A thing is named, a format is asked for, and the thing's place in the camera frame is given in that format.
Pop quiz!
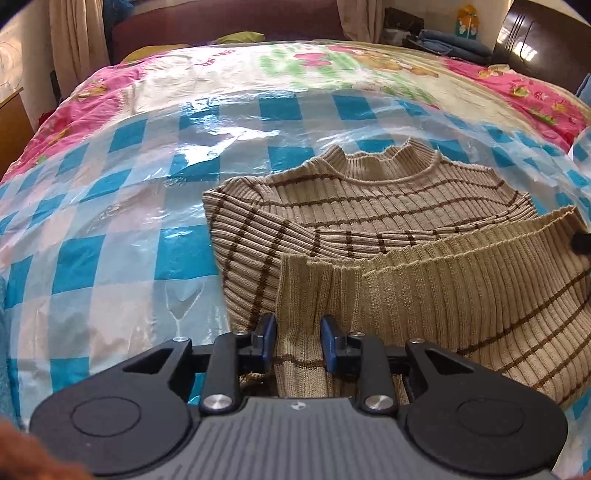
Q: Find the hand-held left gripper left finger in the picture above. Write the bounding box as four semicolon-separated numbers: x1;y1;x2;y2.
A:
122;314;280;415

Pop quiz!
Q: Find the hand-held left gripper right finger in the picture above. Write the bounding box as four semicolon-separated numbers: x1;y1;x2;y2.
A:
320;315;477;415

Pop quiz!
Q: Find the beige striped ribbed sweater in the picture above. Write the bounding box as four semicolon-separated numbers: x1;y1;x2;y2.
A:
202;137;591;408

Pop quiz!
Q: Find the stack of folded blue clothes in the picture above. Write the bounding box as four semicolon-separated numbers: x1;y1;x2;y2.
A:
405;28;493;59

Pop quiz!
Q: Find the blue checkered plastic sheet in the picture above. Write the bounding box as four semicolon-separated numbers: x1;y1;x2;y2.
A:
0;88;591;435

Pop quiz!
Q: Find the dark wooden headboard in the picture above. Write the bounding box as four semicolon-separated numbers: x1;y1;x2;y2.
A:
492;0;583;97

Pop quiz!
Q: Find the yellow cartoon bag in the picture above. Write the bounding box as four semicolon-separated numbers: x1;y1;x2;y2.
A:
456;4;479;38

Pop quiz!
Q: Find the reddish brown fuzzy cloth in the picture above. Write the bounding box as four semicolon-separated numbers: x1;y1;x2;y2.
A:
0;418;93;480

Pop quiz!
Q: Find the teal blanket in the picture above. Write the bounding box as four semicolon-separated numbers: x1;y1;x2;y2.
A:
0;272;24;432

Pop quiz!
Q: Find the dark bag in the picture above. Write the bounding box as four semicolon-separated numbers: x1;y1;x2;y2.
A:
384;7;426;45

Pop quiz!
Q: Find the pink floral bedspread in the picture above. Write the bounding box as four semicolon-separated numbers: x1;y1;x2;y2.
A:
4;39;591;176

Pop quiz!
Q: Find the yellow-green pillow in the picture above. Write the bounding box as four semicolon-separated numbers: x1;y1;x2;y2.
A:
122;31;267;64

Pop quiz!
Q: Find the beige curtain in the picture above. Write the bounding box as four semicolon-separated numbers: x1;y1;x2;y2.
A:
336;0;387;45
48;0;112;86

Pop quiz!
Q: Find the maroon headboard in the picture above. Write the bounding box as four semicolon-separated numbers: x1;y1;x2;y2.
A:
108;0;347;65

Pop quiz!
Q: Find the wooden cabinet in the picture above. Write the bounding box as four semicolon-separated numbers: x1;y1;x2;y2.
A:
0;88;36;177

